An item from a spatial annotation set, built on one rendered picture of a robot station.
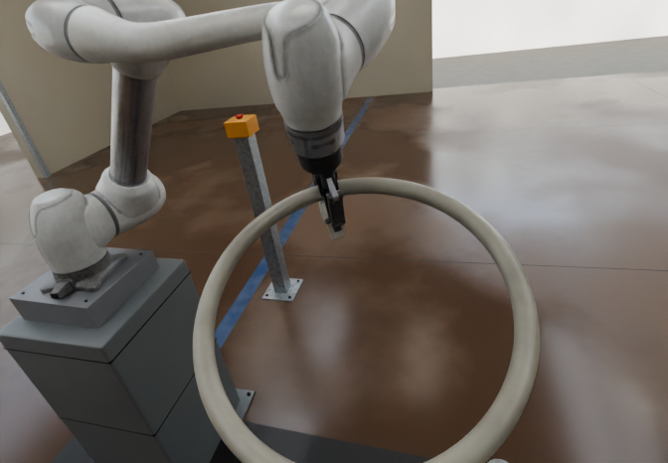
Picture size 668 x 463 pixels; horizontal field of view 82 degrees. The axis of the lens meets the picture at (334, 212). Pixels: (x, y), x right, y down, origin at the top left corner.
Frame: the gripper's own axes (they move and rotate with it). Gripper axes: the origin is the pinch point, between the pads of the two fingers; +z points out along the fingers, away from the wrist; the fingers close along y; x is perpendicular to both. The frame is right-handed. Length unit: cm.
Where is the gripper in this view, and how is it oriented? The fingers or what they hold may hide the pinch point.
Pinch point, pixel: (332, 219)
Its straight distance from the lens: 78.2
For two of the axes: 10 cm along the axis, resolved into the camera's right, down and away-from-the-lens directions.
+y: 3.4, 7.1, -6.2
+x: 9.4, -3.3, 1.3
